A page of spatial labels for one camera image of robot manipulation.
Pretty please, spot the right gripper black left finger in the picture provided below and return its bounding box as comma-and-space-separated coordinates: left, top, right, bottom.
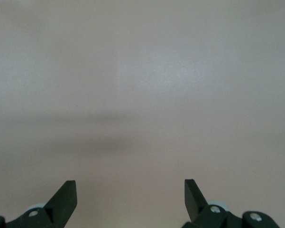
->
0, 180, 78, 228

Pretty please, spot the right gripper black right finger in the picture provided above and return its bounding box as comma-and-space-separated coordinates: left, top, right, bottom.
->
181, 179, 282, 228

